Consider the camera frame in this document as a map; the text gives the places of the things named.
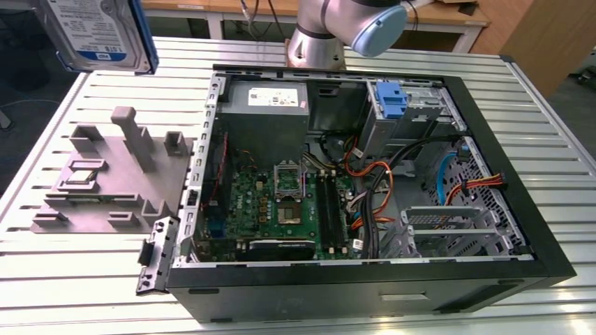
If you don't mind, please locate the orange wire bundle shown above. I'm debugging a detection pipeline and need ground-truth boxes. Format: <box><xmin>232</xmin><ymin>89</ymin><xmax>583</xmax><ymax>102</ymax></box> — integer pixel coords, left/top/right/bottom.
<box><xmin>344</xmin><ymin>161</ymin><xmax>397</xmax><ymax>232</ymax></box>

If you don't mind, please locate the orange red power wire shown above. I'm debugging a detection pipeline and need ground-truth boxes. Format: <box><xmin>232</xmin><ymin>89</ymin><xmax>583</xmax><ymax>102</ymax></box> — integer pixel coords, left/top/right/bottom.
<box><xmin>444</xmin><ymin>172</ymin><xmax>508</xmax><ymax>207</ymax></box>

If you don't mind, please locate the black open PC case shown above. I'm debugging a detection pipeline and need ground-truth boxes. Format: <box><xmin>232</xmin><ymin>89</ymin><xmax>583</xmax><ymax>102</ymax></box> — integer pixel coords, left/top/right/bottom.
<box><xmin>165</xmin><ymin>64</ymin><xmax>579</xmax><ymax>324</ymax></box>

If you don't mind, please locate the dark office chair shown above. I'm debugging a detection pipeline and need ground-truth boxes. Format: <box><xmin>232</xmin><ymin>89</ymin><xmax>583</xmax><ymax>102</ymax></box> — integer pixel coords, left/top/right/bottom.
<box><xmin>0</xmin><ymin>13</ymin><xmax>60</xmax><ymax>91</ymax></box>

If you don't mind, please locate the yellow black wire bundle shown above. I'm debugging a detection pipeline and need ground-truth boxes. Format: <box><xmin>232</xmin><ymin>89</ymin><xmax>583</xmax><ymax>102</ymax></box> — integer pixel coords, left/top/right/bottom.
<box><xmin>300</xmin><ymin>150</ymin><xmax>348</xmax><ymax>172</ymax></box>

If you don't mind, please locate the grey power supply unit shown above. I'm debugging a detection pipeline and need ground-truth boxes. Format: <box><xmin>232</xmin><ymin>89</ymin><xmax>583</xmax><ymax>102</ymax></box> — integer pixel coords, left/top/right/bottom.
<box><xmin>217</xmin><ymin>80</ymin><xmax>311</xmax><ymax>167</ymax></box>

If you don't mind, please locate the wooden desk white frame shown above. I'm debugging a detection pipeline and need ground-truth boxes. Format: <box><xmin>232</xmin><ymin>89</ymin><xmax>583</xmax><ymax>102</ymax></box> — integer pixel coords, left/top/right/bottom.
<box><xmin>139</xmin><ymin>0</ymin><xmax>492</xmax><ymax>53</ymax></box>

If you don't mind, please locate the black graphics card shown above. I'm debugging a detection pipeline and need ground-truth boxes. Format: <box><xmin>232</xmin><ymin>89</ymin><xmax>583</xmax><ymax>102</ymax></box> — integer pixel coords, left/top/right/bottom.
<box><xmin>235</xmin><ymin>238</ymin><xmax>319</xmax><ymax>262</ymax></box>

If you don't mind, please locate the metal socket cover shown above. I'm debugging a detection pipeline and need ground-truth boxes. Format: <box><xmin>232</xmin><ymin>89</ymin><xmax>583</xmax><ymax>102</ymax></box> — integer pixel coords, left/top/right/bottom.
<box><xmin>272</xmin><ymin>160</ymin><xmax>307</xmax><ymax>202</ymax></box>

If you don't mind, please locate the green RAM stick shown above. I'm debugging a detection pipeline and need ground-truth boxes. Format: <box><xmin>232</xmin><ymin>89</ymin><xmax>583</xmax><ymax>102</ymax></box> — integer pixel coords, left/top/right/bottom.
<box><xmin>63</xmin><ymin>195</ymin><xmax>117</xmax><ymax>205</ymax></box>

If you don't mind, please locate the hard disk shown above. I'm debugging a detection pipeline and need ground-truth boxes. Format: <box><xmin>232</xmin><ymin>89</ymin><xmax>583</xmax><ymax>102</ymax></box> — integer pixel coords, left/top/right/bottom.
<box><xmin>32</xmin><ymin>0</ymin><xmax>159</xmax><ymax>75</ymax></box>

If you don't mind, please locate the grey parts rack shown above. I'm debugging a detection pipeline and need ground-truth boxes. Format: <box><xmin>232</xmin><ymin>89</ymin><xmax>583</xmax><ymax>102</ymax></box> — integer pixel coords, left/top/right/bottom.
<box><xmin>28</xmin><ymin>106</ymin><xmax>199</xmax><ymax>235</ymax></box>

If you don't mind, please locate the grey metal retainer bracket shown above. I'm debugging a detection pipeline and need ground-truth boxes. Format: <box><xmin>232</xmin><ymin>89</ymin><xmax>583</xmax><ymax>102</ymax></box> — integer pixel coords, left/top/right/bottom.
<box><xmin>135</xmin><ymin>215</ymin><xmax>183</xmax><ymax>297</ymax></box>

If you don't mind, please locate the thin cable with plug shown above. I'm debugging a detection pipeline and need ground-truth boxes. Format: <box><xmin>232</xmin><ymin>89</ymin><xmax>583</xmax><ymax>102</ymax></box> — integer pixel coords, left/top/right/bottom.
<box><xmin>239</xmin><ymin>0</ymin><xmax>280</xmax><ymax>39</ymax></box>

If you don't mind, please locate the silver CPU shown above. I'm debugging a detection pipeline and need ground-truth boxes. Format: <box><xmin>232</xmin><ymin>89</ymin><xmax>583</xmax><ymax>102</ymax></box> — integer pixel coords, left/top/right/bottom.
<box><xmin>67</xmin><ymin>170</ymin><xmax>100</xmax><ymax>186</ymax></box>

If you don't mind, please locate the metal drive cage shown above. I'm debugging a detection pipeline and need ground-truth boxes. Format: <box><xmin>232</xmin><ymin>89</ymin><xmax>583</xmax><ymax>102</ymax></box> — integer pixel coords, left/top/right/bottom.
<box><xmin>360</xmin><ymin>80</ymin><xmax>468</xmax><ymax>162</ymax></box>

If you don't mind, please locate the blue drive latch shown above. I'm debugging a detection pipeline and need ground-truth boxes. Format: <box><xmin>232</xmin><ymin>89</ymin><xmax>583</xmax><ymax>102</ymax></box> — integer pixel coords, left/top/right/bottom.
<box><xmin>375</xmin><ymin>81</ymin><xmax>407</xmax><ymax>120</ymax></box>

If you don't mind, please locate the blue data wire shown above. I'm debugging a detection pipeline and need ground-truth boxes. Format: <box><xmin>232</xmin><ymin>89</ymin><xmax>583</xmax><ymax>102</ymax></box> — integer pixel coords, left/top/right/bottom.
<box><xmin>437</xmin><ymin>144</ymin><xmax>471</xmax><ymax>207</ymax></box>

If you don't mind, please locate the CPU socket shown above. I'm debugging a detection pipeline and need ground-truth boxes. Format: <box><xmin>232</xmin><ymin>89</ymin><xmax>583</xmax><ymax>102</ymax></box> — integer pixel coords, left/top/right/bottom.
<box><xmin>276</xmin><ymin>202</ymin><xmax>307</xmax><ymax>228</ymax></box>

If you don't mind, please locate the green motherboard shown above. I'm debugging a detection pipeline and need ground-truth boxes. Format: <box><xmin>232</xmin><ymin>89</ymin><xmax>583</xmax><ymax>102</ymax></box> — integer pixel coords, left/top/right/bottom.
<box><xmin>193</xmin><ymin>158</ymin><xmax>369</xmax><ymax>262</ymax></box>

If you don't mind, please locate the metal disk bay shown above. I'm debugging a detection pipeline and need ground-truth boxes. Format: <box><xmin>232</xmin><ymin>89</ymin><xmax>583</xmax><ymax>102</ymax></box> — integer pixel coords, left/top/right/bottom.
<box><xmin>396</xmin><ymin>204</ymin><xmax>516</xmax><ymax>260</ymax></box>

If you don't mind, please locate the black cable bundle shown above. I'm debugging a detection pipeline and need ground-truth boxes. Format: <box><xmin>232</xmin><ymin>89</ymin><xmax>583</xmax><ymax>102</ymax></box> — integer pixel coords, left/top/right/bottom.
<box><xmin>363</xmin><ymin>134</ymin><xmax>467</xmax><ymax>260</ymax></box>

